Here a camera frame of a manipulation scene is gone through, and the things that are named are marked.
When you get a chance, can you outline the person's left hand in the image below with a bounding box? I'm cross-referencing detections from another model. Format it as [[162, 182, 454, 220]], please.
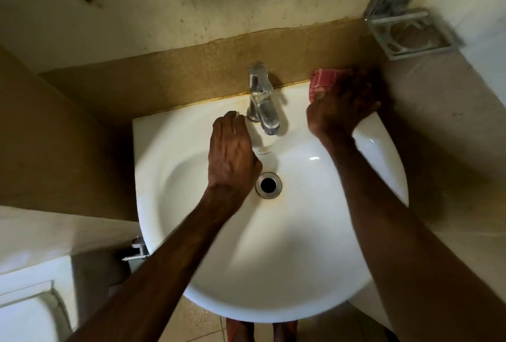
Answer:
[[207, 111, 264, 212]]

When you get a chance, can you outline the person's right hand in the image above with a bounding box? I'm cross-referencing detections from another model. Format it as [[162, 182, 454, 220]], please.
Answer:
[[306, 68, 382, 145]]

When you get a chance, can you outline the red checked cloth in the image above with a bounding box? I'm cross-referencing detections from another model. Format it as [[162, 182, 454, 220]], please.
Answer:
[[309, 68, 355, 103]]

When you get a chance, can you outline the white wash basin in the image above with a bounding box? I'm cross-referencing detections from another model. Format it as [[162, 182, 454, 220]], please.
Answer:
[[132, 81, 409, 324]]

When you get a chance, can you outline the person's right forearm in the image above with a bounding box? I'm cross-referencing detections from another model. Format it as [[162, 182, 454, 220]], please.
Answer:
[[320, 132, 506, 342]]

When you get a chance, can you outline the person's left forearm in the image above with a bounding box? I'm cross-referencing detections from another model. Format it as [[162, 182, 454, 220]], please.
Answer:
[[67, 187, 246, 342]]

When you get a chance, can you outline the chrome sink drain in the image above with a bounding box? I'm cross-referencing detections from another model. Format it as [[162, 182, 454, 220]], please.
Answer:
[[255, 171, 284, 200]]

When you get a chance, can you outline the chrome basin faucet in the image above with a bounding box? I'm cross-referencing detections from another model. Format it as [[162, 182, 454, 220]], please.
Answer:
[[247, 62, 281, 136]]

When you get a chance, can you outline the person's left red flip-flop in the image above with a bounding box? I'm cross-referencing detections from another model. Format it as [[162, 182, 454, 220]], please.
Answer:
[[226, 318, 256, 342]]

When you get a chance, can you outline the person's red flip-flop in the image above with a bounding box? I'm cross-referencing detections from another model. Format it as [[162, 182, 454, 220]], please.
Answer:
[[273, 320, 299, 342], [226, 318, 256, 342]]

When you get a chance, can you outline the person's right red flip-flop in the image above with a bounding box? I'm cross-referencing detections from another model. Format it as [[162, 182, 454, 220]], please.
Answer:
[[273, 320, 299, 342]]

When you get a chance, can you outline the chrome toilet paper holder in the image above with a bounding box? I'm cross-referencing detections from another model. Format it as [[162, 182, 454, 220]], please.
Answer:
[[121, 234, 150, 262]]

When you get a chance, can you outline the white toilet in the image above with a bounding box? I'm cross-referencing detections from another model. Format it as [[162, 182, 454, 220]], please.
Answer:
[[0, 254, 80, 342]]

